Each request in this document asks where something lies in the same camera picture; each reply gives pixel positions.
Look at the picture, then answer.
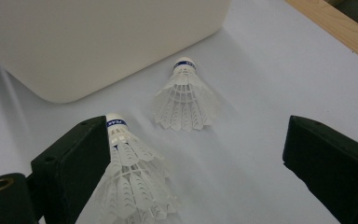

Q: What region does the white feather shuttlecock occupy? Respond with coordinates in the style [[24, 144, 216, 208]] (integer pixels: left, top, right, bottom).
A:
[[152, 56, 220, 133], [94, 112, 181, 224]]

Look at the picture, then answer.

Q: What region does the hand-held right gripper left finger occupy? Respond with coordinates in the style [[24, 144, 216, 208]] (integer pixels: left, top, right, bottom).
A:
[[31, 115, 112, 224]]

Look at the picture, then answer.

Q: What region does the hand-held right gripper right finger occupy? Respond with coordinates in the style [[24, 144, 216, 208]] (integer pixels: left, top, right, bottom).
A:
[[282, 115, 358, 224]]

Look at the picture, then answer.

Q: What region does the white plastic storage bin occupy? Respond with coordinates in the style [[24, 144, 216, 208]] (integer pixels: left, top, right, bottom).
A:
[[0, 0, 233, 105]]

